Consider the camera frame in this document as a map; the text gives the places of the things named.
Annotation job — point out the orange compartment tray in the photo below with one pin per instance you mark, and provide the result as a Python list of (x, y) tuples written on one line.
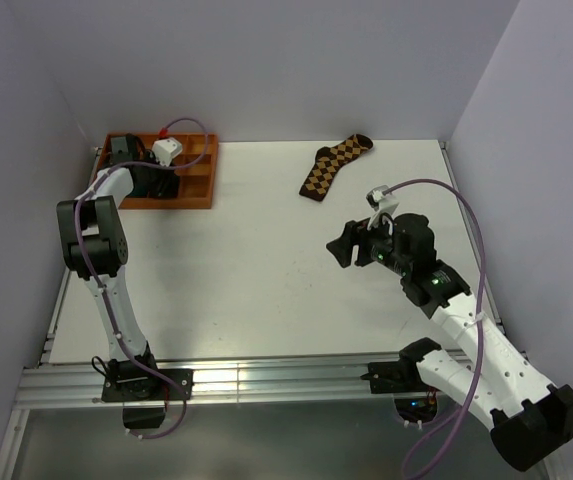
[(196, 167)]

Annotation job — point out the brown argyle sock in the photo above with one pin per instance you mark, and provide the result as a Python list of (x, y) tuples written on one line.
[(329, 160)]

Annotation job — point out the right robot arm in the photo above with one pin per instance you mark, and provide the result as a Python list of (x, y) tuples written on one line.
[(527, 415)]

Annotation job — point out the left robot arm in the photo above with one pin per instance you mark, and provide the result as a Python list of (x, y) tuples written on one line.
[(94, 247)]

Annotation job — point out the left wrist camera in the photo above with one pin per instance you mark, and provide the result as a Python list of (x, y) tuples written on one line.
[(166, 148)]

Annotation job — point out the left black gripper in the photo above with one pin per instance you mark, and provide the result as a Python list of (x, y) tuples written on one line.
[(164, 183)]

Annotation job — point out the aluminium front rail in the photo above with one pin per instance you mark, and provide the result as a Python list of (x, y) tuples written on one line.
[(227, 381)]

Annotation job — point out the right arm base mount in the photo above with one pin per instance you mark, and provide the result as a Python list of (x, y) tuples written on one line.
[(415, 403)]

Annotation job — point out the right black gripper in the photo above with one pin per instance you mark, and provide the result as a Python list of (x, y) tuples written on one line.
[(342, 246)]

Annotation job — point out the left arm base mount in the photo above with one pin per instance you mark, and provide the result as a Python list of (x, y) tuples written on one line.
[(145, 397)]

